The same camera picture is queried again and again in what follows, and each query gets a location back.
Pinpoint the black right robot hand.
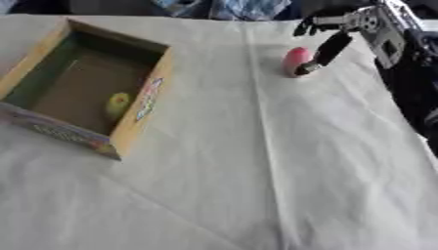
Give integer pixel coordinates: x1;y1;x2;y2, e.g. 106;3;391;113
290;7;383;77

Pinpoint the pink toy fruit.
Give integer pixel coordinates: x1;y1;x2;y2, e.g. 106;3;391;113
281;46;317;79

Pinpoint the yellow-green toy fruit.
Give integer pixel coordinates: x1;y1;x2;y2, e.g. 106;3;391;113
104;92;134;122

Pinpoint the tan cardboard box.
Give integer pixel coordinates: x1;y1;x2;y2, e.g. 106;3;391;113
0;18;177;161

